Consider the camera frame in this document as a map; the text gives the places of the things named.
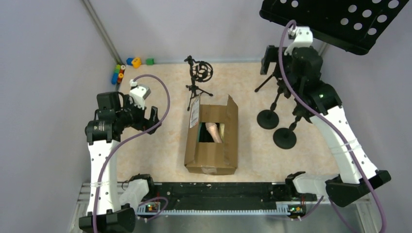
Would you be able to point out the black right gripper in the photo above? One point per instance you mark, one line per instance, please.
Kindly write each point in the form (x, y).
(268, 60)

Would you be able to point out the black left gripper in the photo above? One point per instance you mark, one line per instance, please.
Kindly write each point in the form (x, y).
(147, 118)

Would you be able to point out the brown cardboard box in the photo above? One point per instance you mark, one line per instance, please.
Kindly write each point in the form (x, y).
(212, 142)

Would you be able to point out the beige pink microphone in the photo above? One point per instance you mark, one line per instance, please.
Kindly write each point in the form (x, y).
(213, 130)

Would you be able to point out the black round-base stand with clip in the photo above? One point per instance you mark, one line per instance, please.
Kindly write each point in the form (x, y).
(268, 119)

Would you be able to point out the black shock mount tripod stand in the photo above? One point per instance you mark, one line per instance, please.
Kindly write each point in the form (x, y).
(201, 72)

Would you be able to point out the black round-base stand with holder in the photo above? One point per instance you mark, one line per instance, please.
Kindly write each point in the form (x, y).
(285, 138)

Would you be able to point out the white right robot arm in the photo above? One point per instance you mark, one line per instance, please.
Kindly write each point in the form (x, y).
(319, 104)

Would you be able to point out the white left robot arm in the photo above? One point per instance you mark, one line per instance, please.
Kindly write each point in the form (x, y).
(105, 213)

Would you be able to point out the black music stand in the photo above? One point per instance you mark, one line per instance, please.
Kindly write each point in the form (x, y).
(352, 25)

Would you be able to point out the orange cylinder toy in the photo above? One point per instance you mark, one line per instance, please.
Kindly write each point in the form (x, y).
(120, 77)

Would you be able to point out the blue cylinder toy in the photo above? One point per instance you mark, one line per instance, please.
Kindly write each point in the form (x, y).
(114, 79)

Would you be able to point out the green toy block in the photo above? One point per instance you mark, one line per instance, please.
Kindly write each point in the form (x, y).
(150, 61)

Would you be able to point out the red cylinder toy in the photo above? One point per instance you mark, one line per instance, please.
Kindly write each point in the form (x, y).
(122, 69)

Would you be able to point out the green cylinder toy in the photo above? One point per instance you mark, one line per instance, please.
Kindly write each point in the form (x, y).
(117, 68)

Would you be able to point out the blue toy block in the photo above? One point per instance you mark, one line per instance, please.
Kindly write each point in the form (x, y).
(129, 61)

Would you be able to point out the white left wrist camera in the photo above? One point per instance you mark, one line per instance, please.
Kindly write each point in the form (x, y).
(139, 93)

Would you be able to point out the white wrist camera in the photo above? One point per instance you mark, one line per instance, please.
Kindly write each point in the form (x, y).
(139, 93)
(302, 38)

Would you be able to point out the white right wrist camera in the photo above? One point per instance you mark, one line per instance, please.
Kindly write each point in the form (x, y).
(302, 38)

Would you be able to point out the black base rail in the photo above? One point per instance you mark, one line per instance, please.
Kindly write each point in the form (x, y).
(174, 198)

